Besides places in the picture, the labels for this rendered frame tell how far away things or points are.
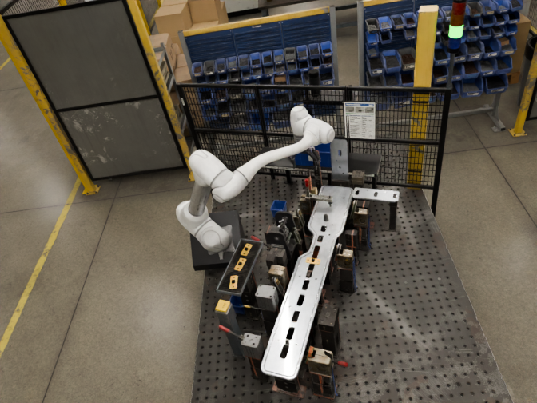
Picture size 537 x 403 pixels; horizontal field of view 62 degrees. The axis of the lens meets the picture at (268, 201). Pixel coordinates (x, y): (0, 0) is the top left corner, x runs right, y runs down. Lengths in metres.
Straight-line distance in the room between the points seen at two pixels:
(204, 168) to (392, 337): 1.39
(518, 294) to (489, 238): 0.57
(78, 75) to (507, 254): 4.07
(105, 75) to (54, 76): 0.47
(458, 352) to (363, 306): 0.56
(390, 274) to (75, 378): 2.47
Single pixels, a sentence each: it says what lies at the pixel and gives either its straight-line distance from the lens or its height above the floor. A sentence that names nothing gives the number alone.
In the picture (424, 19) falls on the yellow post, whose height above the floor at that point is 1.96.
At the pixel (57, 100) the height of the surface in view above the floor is 1.15.
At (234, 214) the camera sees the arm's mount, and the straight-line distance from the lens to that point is 3.04.
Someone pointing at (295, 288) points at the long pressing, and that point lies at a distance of 2.50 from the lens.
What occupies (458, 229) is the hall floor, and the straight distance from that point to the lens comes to 4.21.
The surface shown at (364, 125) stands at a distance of 3.15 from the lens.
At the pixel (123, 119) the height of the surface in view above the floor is 0.85.
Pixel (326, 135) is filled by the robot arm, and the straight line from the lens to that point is 2.39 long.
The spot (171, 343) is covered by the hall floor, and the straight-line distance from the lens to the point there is 3.73.
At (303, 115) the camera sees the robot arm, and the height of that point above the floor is 1.70.
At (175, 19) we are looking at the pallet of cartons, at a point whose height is 0.97.
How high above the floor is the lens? 3.00
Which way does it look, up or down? 42 degrees down
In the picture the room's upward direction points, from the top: 12 degrees counter-clockwise
